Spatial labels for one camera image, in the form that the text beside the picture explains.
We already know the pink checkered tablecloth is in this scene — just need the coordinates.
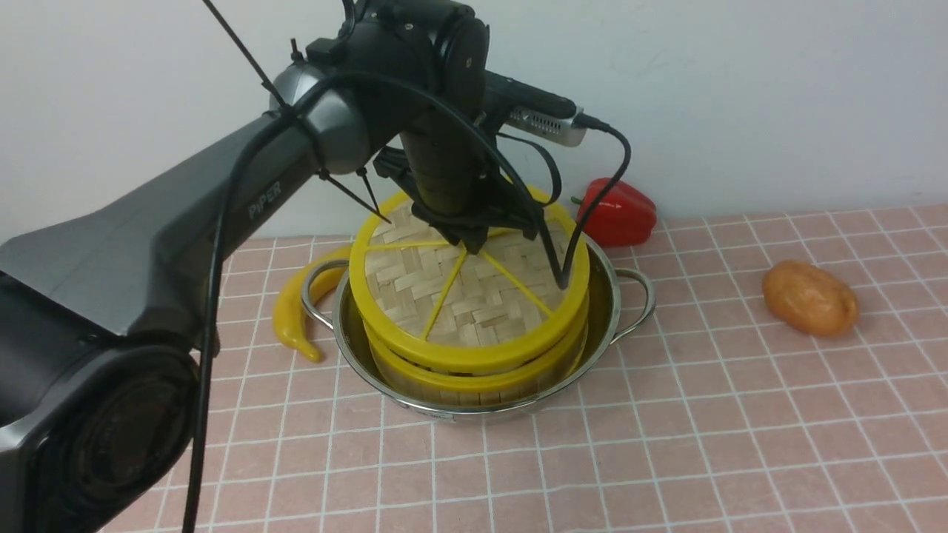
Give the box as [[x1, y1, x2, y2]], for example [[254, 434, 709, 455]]
[[197, 205, 947, 532]]

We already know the red bell pepper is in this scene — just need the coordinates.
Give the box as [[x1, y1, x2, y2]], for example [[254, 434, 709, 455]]
[[584, 181, 658, 247]]

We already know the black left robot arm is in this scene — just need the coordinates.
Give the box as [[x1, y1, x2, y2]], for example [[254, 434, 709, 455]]
[[2, 1, 539, 532]]

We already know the black camera cable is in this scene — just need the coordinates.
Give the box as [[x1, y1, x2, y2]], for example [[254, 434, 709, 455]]
[[181, 68, 632, 533]]

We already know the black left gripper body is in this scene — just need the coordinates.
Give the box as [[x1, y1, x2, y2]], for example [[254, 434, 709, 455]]
[[373, 133, 538, 254]]

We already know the orange potato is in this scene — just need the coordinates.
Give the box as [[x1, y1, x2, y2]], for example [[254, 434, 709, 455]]
[[761, 260, 861, 338]]

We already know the stainless steel pot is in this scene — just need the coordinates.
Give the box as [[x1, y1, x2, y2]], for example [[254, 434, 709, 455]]
[[281, 241, 657, 423]]

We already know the yellow woven bamboo steamer lid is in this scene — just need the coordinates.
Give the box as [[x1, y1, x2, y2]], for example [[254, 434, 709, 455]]
[[349, 192, 590, 374]]

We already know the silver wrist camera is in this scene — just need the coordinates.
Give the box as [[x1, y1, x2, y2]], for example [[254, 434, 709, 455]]
[[481, 71, 587, 147]]

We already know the yellow plastic banana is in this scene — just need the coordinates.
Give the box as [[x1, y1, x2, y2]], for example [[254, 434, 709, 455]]
[[272, 245, 352, 362]]

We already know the yellow bamboo steamer basket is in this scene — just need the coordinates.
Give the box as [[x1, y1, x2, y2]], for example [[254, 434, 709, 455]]
[[363, 318, 588, 407]]

